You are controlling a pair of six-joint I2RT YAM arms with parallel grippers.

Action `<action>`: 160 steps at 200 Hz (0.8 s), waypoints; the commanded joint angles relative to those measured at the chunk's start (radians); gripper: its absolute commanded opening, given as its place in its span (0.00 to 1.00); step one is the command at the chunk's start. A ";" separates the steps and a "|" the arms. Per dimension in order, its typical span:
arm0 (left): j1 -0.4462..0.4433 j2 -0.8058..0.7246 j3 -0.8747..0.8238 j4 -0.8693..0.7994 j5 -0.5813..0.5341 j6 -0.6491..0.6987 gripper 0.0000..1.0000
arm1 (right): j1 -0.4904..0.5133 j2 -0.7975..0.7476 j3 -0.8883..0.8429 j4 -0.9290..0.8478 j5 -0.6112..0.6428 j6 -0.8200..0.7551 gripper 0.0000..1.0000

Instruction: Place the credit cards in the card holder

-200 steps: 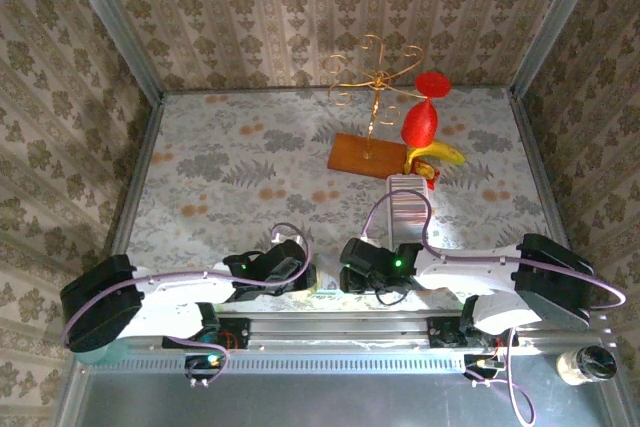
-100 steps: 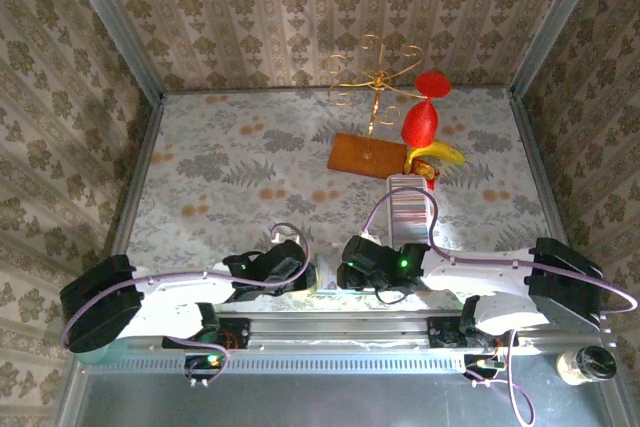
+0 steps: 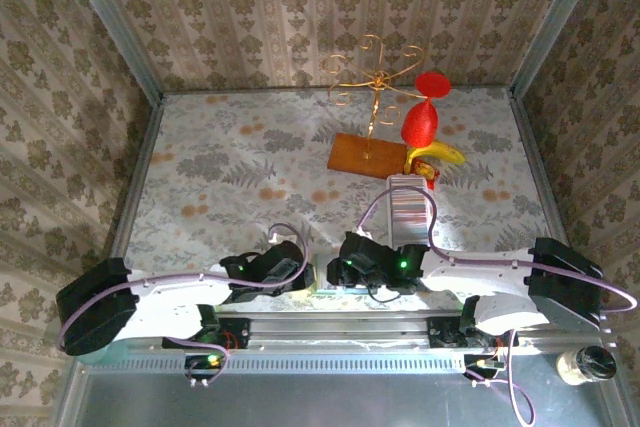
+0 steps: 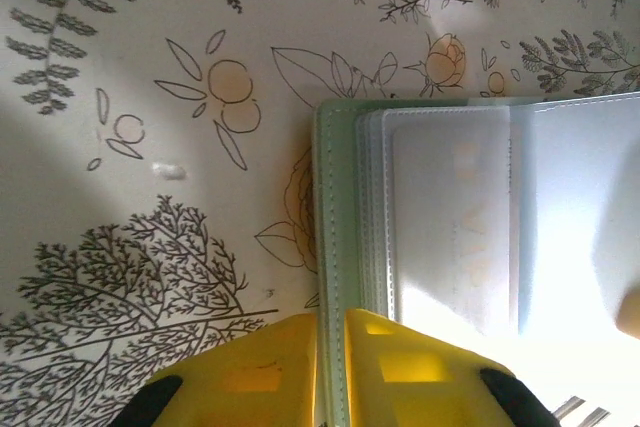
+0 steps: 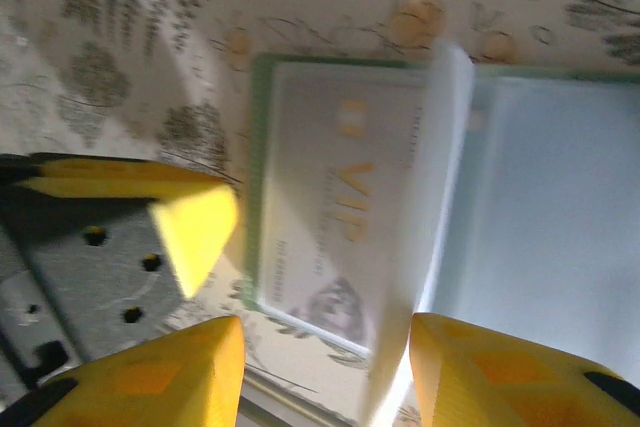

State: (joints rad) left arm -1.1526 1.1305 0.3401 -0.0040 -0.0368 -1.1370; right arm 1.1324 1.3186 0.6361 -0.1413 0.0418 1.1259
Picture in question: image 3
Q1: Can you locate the floral patterned tablecloth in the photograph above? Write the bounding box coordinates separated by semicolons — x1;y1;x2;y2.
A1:
112;88;571;313

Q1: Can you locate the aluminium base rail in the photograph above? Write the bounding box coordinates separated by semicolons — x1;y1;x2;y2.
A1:
248;314;431;351

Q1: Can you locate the purple board cable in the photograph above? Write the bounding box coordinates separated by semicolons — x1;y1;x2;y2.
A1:
187;345;232;389
492;326;536;427

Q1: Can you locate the aluminium frame post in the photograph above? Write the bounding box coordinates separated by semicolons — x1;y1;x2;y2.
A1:
57;0;165;104
508;0;600;98

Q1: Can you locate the thin black wire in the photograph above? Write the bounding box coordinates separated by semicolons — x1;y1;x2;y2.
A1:
367;281;401;304

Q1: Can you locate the yellow banana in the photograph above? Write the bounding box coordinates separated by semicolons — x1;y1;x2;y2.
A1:
403;141;466;173

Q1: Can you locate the glass jar dark lid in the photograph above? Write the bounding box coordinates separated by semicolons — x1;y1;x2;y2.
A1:
557;345;619;387

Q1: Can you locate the wooden stand base board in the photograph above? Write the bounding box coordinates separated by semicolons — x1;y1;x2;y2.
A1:
327;132;409;182

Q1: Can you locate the translucent green cup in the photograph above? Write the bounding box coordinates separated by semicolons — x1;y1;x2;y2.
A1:
82;341;126;366

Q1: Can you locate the red plastic goblet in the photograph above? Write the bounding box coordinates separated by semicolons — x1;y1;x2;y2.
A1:
400;71;453;147

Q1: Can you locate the red snack packet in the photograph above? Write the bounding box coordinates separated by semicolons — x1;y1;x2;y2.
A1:
408;159;440;191

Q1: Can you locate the aluminium table edge rail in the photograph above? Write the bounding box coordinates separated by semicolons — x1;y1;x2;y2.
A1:
54;95;166;427
508;91;636;427

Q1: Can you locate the gold wire curl stand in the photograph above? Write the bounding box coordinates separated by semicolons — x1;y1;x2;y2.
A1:
322;34;426;158

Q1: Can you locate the small electronics board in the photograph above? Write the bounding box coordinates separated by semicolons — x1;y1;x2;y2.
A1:
184;352;225;381
462;352;503;381

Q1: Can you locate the slotted aluminium cable duct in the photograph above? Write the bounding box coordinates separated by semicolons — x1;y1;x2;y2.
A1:
82;350;466;374

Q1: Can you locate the white tray of cards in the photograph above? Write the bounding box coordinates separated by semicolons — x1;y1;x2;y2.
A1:
388;174;434;248

